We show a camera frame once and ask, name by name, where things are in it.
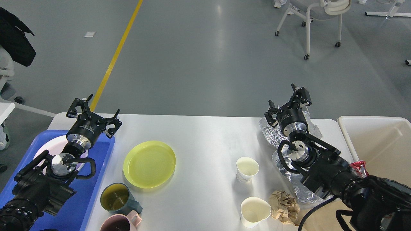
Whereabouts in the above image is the crumpled aluminium foil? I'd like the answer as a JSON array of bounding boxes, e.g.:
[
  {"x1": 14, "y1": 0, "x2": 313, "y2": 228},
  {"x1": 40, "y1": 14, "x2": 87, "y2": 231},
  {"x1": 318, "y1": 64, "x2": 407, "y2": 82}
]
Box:
[{"x1": 259, "y1": 111, "x2": 323, "y2": 206}]

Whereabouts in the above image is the lower white paper cup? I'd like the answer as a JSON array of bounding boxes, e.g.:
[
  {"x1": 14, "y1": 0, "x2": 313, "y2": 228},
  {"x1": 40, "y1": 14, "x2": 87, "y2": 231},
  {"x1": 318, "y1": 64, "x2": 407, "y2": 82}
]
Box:
[{"x1": 240, "y1": 196, "x2": 272, "y2": 228}]

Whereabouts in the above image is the crumpled brown paper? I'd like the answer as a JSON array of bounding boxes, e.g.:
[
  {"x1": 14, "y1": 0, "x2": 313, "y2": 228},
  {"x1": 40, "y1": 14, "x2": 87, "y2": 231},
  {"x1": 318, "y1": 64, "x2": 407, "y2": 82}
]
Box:
[{"x1": 268, "y1": 190, "x2": 300, "y2": 226}]

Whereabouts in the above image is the white plastic bin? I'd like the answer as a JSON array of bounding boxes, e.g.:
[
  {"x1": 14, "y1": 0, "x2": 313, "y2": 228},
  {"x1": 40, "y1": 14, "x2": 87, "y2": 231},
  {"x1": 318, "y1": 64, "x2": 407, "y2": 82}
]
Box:
[{"x1": 337, "y1": 116, "x2": 411, "y2": 187}]

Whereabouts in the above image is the yellow plastic plate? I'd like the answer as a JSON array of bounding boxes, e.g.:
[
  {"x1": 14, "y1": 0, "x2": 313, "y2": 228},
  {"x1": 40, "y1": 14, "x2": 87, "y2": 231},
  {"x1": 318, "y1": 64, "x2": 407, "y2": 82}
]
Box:
[{"x1": 123, "y1": 141, "x2": 176, "y2": 189}]

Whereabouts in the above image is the red crumpled wrapper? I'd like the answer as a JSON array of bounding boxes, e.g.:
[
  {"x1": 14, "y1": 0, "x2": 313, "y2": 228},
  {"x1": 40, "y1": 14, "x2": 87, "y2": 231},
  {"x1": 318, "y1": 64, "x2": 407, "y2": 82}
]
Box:
[{"x1": 349, "y1": 160, "x2": 369, "y2": 178}]

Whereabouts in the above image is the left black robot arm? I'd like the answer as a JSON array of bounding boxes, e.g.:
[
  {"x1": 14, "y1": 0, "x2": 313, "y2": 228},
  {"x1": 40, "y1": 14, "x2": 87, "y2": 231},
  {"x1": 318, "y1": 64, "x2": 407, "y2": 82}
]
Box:
[{"x1": 1, "y1": 94, "x2": 122, "y2": 231}]

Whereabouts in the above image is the pink mug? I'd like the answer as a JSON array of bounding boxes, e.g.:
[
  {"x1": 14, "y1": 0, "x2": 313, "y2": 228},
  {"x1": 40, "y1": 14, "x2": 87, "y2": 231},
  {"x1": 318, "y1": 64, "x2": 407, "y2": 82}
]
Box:
[{"x1": 100, "y1": 211, "x2": 142, "y2": 231}]

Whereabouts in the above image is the white wheeled chair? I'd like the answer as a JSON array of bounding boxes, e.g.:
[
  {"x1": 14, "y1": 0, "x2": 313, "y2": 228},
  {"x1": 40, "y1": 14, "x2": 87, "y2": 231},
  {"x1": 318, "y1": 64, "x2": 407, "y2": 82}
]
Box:
[{"x1": 275, "y1": 0, "x2": 351, "y2": 60}]

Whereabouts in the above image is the blue plastic tray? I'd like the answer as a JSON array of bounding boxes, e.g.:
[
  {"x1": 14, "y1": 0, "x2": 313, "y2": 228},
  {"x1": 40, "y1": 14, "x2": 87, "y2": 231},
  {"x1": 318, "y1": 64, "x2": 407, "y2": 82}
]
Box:
[{"x1": 0, "y1": 130, "x2": 116, "y2": 231}]

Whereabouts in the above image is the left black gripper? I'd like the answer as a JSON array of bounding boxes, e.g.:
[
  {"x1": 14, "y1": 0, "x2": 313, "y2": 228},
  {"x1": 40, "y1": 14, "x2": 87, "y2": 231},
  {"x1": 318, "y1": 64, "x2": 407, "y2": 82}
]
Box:
[{"x1": 66, "y1": 94, "x2": 122, "y2": 150}]

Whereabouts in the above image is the pink plate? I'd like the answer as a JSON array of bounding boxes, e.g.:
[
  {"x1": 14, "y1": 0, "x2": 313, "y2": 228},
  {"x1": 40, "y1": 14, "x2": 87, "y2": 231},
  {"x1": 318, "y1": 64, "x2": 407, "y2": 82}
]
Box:
[{"x1": 33, "y1": 135, "x2": 89, "y2": 171}]

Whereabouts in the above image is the dark teal mug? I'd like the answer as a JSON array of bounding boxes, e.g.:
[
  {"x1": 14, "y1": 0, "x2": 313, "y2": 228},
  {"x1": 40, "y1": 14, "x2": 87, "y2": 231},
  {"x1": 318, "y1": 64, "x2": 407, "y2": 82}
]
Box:
[{"x1": 100, "y1": 183, "x2": 143, "y2": 215}]

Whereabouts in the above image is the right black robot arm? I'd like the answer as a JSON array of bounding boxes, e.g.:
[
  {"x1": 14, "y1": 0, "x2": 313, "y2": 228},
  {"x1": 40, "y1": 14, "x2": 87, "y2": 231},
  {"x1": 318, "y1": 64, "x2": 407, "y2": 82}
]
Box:
[{"x1": 265, "y1": 84, "x2": 411, "y2": 231}]

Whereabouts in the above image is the black jacket on chair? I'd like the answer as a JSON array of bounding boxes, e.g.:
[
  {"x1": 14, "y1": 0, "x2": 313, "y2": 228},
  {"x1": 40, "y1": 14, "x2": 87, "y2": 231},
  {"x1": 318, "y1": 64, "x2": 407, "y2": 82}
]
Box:
[{"x1": 0, "y1": 7, "x2": 36, "y2": 67}]

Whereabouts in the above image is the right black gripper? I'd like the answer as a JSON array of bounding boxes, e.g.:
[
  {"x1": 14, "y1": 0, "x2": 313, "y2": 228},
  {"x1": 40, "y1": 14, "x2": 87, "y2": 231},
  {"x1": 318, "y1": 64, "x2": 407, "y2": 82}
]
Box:
[{"x1": 265, "y1": 84, "x2": 312, "y2": 135}]

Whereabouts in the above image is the white table frame base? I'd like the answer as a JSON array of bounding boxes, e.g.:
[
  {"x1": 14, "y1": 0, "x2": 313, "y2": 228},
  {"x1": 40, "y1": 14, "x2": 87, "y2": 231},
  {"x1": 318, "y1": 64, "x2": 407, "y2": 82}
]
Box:
[{"x1": 364, "y1": 0, "x2": 411, "y2": 19}]

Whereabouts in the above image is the white paper cup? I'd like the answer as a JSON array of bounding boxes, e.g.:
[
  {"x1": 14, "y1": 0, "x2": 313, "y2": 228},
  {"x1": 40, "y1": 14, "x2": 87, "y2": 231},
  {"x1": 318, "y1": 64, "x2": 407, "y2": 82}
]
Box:
[
  {"x1": 236, "y1": 157, "x2": 260, "y2": 183},
  {"x1": 240, "y1": 196, "x2": 272, "y2": 228}
]

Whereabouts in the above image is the white side table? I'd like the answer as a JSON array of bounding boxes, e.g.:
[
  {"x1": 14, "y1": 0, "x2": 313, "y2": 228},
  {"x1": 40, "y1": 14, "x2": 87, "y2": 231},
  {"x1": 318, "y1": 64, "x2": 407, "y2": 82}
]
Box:
[{"x1": 0, "y1": 102, "x2": 16, "y2": 124}]

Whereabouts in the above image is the upper white paper cup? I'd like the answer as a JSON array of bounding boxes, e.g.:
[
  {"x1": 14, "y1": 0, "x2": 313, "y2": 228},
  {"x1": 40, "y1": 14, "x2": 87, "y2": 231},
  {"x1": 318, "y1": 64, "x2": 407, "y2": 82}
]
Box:
[{"x1": 236, "y1": 157, "x2": 260, "y2": 183}]

